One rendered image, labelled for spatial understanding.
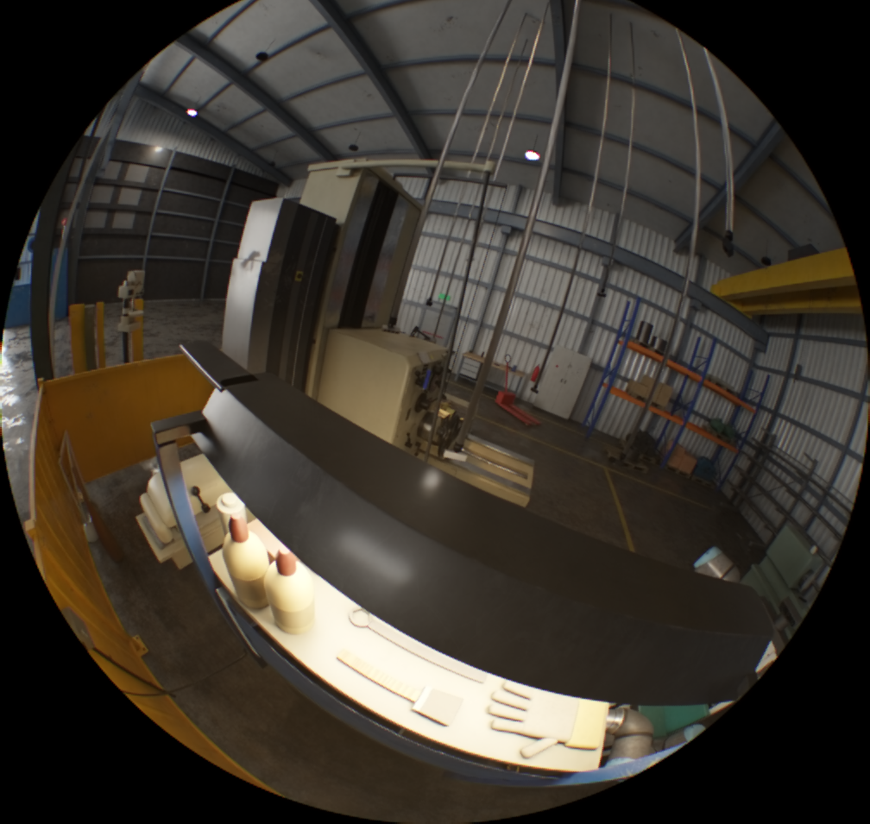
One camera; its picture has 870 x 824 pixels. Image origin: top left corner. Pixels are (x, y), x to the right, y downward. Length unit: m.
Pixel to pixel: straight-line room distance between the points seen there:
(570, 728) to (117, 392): 3.47
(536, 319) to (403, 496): 9.20
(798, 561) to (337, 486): 5.15
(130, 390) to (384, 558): 3.19
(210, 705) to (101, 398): 2.59
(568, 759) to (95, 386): 3.47
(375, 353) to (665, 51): 6.91
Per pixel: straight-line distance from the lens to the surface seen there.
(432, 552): 0.24
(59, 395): 3.27
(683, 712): 1.61
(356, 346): 1.81
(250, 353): 1.61
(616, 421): 10.14
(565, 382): 8.91
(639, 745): 1.05
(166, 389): 3.43
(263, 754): 2.30
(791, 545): 5.26
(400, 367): 1.66
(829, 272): 7.64
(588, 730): 0.68
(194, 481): 1.31
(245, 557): 0.47
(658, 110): 7.56
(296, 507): 0.30
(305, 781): 2.29
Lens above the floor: 2.26
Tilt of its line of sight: 17 degrees down
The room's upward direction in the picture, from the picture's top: 17 degrees clockwise
